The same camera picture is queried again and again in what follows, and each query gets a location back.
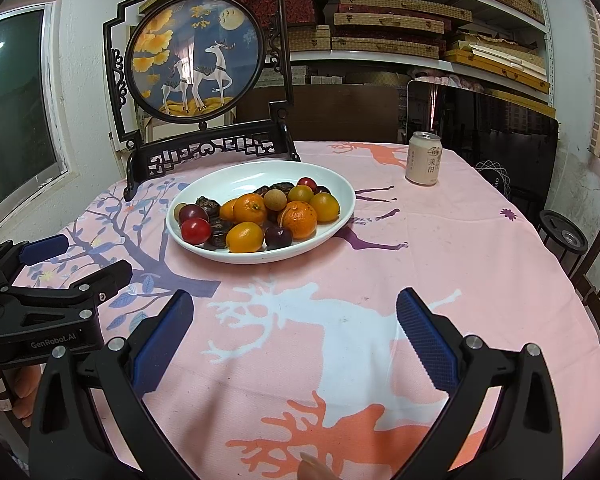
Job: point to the shelf of stacked boxes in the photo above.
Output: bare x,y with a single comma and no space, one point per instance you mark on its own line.
390,22

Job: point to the black round stool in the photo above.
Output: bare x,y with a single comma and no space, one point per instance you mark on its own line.
562,232

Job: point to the small orange kumquat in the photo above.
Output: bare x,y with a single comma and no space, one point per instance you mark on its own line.
325,207
301,194
245,238
227,211

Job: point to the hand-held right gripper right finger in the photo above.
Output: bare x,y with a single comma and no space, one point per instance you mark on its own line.
427,340

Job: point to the dark cherry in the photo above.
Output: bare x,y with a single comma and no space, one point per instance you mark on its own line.
323,190

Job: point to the white oval plate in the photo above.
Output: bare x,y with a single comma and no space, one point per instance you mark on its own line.
330,180

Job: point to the window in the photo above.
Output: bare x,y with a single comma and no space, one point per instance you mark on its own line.
15,110

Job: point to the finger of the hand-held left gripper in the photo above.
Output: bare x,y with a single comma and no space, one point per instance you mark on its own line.
45,249
110,277

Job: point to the black flat monitor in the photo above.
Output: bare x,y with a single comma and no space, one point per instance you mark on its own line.
495,130

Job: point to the red cherry tomato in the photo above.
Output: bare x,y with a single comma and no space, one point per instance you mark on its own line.
306,183
196,231

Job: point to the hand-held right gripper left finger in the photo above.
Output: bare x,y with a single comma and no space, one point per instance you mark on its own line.
165,340

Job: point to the round deer picture table screen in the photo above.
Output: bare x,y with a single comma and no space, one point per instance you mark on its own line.
200,60

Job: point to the person's left hand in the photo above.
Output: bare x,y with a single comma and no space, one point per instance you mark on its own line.
27,385

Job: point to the cream beverage can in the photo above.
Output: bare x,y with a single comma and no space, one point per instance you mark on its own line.
424,160

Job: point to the tan longan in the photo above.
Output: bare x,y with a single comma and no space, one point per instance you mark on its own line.
275,199

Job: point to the brown wooden cabinet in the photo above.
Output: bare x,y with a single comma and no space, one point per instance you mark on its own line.
330,115

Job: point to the orange mandarin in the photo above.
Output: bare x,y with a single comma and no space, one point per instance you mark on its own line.
298,220
250,209

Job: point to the white wall shelf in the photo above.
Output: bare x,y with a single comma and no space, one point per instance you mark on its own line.
380,60

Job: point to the person's right hand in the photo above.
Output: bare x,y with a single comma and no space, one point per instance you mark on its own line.
317,470

